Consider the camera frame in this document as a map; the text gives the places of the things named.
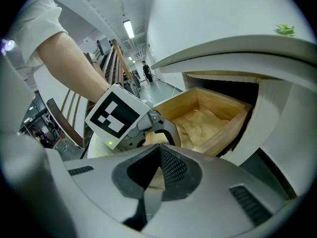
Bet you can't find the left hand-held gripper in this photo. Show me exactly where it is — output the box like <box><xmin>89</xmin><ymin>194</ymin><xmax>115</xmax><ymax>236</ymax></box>
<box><xmin>85</xmin><ymin>83</ymin><xmax>181</xmax><ymax>151</ymax></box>

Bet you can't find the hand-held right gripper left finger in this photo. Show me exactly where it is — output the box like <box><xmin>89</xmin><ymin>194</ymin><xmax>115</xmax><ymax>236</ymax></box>
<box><xmin>63</xmin><ymin>144</ymin><xmax>161</xmax><ymax>225</ymax></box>

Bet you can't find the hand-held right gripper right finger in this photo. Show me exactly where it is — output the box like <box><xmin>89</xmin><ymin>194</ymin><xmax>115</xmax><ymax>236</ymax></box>
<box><xmin>142</xmin><ymin>144</ymin><xmax>298</xmax><ymax>238</ymax></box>

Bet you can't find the large wooden drawer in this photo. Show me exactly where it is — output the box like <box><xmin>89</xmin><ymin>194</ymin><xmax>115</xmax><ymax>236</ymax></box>
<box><xmin>144</xmin><ymin>86</ymin><xmax>254</xmax><ymax>191</ymax></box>

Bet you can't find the person's left forearm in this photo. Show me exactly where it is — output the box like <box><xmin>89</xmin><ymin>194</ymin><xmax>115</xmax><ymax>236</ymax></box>
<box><xmin>35</xmin><ymin>31</ymin><xmax>112</xmax><ymax>104</ymax></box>

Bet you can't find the white curved desk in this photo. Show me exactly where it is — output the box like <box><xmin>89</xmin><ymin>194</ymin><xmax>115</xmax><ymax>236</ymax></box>
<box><xmin>150</xmin><ymin>34</ymin><xmax>317</xmax><ymax>201</ymax></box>

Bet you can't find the dark wooden bench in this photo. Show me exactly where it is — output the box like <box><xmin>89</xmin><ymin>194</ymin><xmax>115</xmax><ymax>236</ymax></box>
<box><xmin>46</xmin><ymin>38</ymin><xmax>135</xmax><ymax>149</ymax></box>

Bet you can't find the long ceiling light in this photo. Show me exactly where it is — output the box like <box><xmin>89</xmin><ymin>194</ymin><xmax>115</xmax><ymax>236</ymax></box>
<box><xmin>122</xmin><ymin>19</ymin><xmax>135</xmax><ymax>40</ymax></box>

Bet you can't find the small green potted plant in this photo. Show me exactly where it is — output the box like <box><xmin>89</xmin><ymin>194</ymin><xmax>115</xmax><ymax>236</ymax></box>
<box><xmin>274</xmin><ymin>23</ymin><xmax>296</xmax><ymax>37</ymax></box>

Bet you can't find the person's white shirt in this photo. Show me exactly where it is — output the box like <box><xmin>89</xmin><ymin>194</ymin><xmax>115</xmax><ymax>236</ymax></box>
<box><xmin>9</xmin><ymin>0</ymin><xmax>69</xmax><ymax>68</ymax></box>

